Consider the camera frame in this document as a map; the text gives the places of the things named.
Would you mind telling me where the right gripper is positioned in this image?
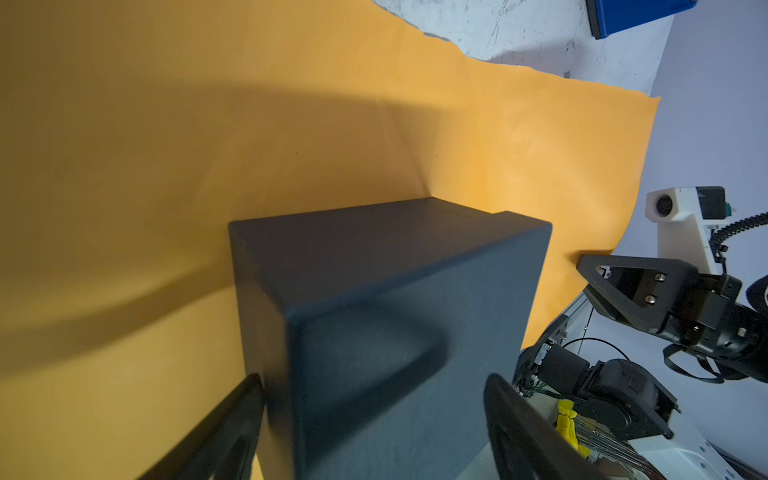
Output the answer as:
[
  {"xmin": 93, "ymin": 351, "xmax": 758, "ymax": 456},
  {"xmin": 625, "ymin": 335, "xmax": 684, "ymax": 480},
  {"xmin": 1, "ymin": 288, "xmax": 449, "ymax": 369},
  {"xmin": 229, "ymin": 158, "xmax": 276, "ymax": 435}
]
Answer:
[{"xmin": 577, "ymin": 254, "xmax": 767, "ymax": 384}]

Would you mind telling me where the blue tape dispenser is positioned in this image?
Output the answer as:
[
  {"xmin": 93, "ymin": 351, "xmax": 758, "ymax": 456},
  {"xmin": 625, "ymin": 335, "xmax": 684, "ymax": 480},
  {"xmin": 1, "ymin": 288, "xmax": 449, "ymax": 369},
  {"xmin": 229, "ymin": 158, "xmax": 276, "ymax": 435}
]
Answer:
[{"xmin": 585, "ymin": 0, "xmax": 698, "ymax": 39}]

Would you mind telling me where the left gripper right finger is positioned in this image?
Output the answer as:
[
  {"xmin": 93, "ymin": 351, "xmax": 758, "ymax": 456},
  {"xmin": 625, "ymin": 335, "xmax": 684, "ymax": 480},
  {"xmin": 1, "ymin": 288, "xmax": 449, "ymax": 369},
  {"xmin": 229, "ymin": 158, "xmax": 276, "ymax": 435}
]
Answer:
[{"xmin": 483, "ymin": 373, "xmax": 603, "ymax": 480}]

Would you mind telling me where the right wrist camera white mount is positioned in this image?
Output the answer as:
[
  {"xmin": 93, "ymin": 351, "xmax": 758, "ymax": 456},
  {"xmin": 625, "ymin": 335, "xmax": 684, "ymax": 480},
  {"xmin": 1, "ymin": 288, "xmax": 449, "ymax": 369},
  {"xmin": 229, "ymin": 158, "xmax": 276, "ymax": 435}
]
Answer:
[{"xmin": 645, "ymin": 186, "xmax": 732, "ymax": 274}]

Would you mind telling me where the dark navy gift box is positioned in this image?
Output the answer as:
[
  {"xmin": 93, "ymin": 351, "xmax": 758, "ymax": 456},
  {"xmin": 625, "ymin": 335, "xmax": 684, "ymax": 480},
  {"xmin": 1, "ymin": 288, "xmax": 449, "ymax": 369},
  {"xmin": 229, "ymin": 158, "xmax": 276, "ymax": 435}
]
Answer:
[{"xmin": 228, "ymin": 198, "xmax": 552, "ymax": 479}]

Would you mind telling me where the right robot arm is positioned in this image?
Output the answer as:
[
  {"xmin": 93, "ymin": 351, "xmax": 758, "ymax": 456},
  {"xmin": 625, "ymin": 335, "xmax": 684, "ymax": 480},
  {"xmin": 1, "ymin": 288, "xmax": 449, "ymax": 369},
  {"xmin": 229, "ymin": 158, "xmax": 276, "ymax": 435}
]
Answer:
[{"xmin": 515, "ymin": 255, "xmax": 767, "ymax": 440}]

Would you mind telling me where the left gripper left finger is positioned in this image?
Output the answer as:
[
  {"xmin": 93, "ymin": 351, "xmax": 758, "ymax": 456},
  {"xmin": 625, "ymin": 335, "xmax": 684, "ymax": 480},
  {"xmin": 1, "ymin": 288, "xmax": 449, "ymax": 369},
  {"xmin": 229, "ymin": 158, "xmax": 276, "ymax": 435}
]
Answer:
[{"xmin": 142, "ymin": 373, "xmax": 266, "ymax": 479}]

